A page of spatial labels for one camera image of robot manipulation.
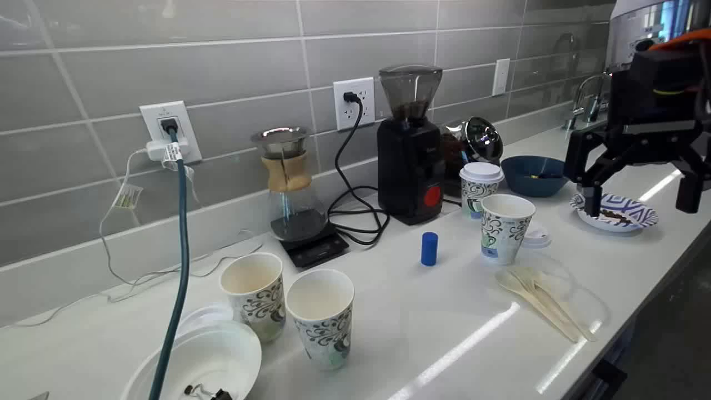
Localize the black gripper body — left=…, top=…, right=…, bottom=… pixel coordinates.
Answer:
left=606, top=39, right=708, bottom=158

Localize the white plastic cup lid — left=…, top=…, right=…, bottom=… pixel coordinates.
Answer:
left=518, top=223, right=554, bottom=251

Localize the lidded patterned paper cup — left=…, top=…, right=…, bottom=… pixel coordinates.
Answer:
left=457, top=159, right=507, bottom=223

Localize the blue patterned plate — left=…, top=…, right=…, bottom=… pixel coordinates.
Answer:
left=573, top=189, right=659, bottom=236

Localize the dark blue bowl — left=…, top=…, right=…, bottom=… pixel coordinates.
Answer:
left=499, top=153, right=570, bottom=201

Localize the chrome faucet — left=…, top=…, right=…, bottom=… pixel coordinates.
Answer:
left=567, top=68, right=618, bottom=133

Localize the pale wooden fork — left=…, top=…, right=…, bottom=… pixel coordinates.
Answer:
left=507, top=267, right=589, bottom=343

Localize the wooden stir sticks bag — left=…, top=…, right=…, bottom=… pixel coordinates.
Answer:
left=495, top=268, right=584, bottom=346

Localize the shiny dark round appliance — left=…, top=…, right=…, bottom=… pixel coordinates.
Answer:
left=443, top=115, right=507, bottom=198

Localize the blue plastic cylinder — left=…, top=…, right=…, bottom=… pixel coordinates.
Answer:
left=418, top=229, right=439, bottom=268

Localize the black coffee grinder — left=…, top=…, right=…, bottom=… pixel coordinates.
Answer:
left=376, top=64, right=448, bottom=226

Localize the black coffee scale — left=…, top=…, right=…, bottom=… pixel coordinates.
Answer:
left=268, top=209, right=350, bottom=271

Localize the glass pour-over carafe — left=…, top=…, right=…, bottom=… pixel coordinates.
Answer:
left=248, top=124, right=329, bottom=242

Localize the white bowl patterned outside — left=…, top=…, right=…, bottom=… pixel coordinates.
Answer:
left=119, top=317, right=265, bottom=400

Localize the white plug adapter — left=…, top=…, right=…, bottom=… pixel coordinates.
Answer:
left=145, top=138, right=185, bottom=167

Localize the orange cable strap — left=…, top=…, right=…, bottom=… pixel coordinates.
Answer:
left=651, top=27, right=711, bottom=54

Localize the white wall outlet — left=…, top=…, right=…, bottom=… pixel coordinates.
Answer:
left=330, top=75, right=377, bottom=133
left=138, top=99, right=204, bottom=167
left=490, top=56, right=514, bottom=98

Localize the black drawer handle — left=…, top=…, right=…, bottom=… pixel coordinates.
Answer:
left=590, top=358, right=630, bottom=391

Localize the black grinder power cord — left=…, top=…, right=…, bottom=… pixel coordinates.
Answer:
left=324, top=89, right=393, bottom=249

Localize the teal cable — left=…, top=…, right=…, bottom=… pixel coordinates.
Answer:
left=146, top=118, right=193, bottom=400

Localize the small white cable tag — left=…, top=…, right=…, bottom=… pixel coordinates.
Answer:
left=108, top=183, right=145, bottom=213

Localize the thin white cable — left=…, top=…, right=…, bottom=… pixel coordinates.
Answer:
left=13, top=146, right=268, bottom=329

